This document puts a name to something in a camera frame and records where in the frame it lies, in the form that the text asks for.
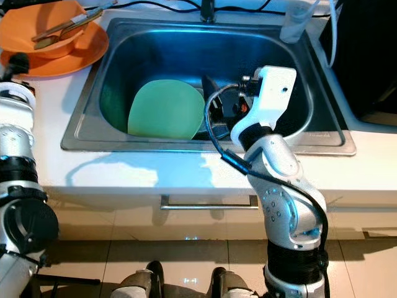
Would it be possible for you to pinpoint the dark metal faucet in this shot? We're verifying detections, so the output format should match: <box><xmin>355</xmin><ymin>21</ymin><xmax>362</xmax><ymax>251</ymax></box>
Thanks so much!
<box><xmin>201</xmin><ymin>0</ymin><xmax>216</xmax><ymax>24</ymax></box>

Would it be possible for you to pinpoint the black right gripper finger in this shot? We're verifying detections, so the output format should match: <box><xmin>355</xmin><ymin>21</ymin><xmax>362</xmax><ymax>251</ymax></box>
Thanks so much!
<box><xmin>200</xmin><ymin>74</ymin><xmax>226</xmax><ymax>122</ymax></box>

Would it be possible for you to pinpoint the stainless steel sink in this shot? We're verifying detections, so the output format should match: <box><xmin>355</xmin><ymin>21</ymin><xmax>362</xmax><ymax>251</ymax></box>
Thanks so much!
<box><xmin>61</xmin><ymin>17</ymin><xmax>357</xmax><ymax>156</ymax></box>

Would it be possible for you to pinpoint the green plate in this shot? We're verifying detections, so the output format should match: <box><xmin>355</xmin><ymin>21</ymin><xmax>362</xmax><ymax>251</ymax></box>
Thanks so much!
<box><xmin>127</xmin><ymin>79</ymin><xmax>207</xmax><ymax>139</ymax></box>

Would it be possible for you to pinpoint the long metal cabinet handle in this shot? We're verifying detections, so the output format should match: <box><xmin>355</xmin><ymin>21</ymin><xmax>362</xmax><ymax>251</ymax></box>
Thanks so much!
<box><xmin>160</xmin><ymin>194</ymin><xmax>259</xmax><ymax>212</ymax></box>

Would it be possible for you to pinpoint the robot left leg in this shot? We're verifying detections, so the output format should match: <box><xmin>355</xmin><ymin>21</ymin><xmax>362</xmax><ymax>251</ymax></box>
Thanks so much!
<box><xmin>112</xmin><ymin>261</ymin><xmax>165</xmax><ymax>298</ymax></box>

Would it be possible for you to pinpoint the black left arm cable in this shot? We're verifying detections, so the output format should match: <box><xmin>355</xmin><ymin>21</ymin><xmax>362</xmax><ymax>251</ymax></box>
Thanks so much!
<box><xmin>9</xmin><ymin>52</ymin><xmax>32</xmax><ymax>83</ymax></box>

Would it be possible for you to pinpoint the black stand leg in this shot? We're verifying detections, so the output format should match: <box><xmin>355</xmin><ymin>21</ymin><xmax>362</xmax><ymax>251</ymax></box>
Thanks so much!
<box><xmin>34</xmin><ymin>273</ymin><xmax>85</xmax><ymax>287</ymax></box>

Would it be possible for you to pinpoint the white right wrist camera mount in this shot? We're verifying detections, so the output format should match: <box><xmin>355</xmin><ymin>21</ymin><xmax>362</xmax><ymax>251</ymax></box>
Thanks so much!
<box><xmin>231</xmin><ymin>65</ymin><xmax>297</xmax><ymax>147</ymax></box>

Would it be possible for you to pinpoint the white hose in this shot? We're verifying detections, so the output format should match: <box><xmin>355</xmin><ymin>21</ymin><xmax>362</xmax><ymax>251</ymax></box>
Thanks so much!
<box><xmin>326</xmin><ymin>0</ymin><xmax>339</xmax><ymax>68</ymax></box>

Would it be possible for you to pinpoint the orange plate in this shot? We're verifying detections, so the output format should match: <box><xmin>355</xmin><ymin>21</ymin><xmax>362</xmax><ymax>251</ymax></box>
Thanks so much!
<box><xmin>0</xmin><ymin>22</ymin><xmax>109</xmax><ymax>78</ymax></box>

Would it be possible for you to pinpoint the black water dispenser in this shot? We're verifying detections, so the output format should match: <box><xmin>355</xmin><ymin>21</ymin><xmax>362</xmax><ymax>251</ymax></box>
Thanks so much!
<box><xmin>319</xmin><ymin>0</ymin><xmax>397</xmax><ymax>122</ymax></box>

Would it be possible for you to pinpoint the robot leg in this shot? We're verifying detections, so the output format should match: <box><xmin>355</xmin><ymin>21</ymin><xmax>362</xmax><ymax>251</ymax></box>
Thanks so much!
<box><xmin>112</xmin><ymin>261</ymin><xmax>165</xmax><ymax>298</ymax></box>
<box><xmin>208</xmin><ymin>267</ymin><xmax>261</xmax><ymax>298</ymax></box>

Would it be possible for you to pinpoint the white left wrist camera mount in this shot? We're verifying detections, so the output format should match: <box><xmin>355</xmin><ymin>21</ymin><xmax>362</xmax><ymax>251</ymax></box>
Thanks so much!
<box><xmin>0</xmin><ymin>81</ymin><xmax>36</xmax><ymax>115</ymax></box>

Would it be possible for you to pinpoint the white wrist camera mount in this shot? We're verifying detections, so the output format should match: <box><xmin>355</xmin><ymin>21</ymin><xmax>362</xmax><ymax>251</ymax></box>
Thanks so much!
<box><xmin>0</xmin><ymin>81</ymin><xmax>36</xmax><ymax>115</ymax></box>
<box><xmin>231</xmin><ymin>65</ymin><xmax>297</xmax><ymax>147</ymax></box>

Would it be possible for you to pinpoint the robot right leg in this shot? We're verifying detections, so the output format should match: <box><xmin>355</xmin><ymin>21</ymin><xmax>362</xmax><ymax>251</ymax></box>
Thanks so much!
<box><xmin>208</xmin><ymin>267</ymin><xmax>261</xmax><ymax>298</ymax></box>

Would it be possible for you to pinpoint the white kitchen cabinet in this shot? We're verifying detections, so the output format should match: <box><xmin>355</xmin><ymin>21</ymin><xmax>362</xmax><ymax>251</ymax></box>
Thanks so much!
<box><xmin>59</xmin><ymin>186</ymin><xmax>397</xmax><ymax>240</ymax></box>

